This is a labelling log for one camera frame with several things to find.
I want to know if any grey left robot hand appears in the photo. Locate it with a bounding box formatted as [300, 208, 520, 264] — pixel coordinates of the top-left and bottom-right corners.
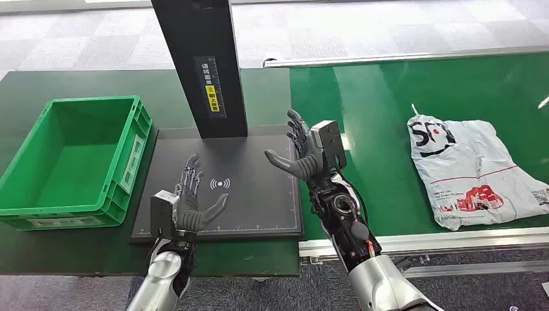
[175, 154, 230, 233]

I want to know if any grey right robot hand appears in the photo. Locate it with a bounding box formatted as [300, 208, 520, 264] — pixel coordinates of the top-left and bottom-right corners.
[264, 109, 325, 181]

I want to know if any white printed courier bag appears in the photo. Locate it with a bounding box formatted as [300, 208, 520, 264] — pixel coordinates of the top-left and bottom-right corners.
[406, 104, 549, 232]

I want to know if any green conveyor belt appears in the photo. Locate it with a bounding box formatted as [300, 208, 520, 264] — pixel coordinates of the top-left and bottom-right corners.
[289, 52, 549, 241]

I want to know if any yellow and black ruler label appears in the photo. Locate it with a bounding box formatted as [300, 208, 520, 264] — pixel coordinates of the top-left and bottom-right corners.
[194, 56, 227, 119]

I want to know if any green plastic crate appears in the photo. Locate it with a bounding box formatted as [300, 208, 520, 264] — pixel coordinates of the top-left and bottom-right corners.
[0, 95, 153, 231]

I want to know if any dark green table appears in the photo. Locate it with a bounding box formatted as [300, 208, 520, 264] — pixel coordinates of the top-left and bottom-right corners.
[0, 68, 301, 278]

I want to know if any black scanner column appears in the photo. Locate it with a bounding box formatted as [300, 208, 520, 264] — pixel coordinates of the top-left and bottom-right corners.
[151, 0, 249, 139]

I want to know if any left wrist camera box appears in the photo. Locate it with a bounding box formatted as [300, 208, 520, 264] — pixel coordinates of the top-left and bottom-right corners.
[150, 190, 180, 240]

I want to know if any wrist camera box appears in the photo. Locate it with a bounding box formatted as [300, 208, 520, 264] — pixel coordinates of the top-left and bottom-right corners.
[311, 120, 348, 170]
[150, 190, 180, 240]

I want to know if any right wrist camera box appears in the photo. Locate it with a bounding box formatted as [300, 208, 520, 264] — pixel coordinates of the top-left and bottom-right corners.
[311, 120, 348, 170]

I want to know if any black scanner base plate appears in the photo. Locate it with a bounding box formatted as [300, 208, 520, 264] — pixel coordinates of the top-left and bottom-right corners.
[129, 125, 304, 245]

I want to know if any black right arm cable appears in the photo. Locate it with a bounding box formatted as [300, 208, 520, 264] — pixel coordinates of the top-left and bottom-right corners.
[336, 169, 370, 226]

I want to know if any thin aluminium conveyor side rail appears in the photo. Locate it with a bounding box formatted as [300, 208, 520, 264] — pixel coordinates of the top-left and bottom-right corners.
[263, 45, 549, 69]

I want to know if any wide aluminium conveyor side rail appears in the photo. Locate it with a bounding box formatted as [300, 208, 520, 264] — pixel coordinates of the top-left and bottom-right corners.
[298, 226, 549, 259]

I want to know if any aluminium conveyor support frame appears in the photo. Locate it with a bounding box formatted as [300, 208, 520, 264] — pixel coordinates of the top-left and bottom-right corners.
[308, 253, 549, 279]

